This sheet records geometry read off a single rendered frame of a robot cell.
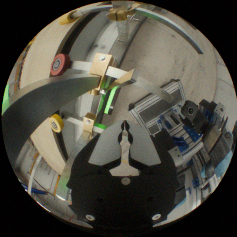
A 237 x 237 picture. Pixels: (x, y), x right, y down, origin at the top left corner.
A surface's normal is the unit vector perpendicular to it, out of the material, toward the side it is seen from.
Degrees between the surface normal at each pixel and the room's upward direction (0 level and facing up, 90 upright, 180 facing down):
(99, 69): 0
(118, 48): 0
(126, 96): 0
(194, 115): 28
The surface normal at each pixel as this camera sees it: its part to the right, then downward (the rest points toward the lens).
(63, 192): 0.34, -0.81
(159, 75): -0.04, 0.50
